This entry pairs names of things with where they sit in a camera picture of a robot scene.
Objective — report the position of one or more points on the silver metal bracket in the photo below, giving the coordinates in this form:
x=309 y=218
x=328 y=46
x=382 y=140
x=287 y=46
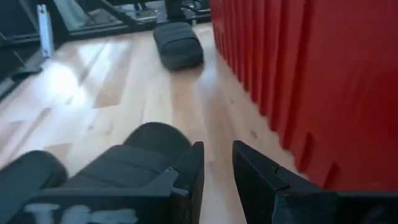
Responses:
x=46 y=31

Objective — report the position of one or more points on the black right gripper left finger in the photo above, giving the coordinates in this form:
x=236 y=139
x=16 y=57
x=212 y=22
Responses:
x=183 y=186

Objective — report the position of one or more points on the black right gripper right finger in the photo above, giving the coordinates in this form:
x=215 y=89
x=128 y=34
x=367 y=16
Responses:
x=264 y=193

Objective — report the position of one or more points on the red ribbed plastic bin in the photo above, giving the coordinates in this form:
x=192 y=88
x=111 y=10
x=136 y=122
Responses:
x=326 y=77

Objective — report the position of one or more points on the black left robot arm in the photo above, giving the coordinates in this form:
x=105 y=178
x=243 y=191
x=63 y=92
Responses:
x=174 y=9

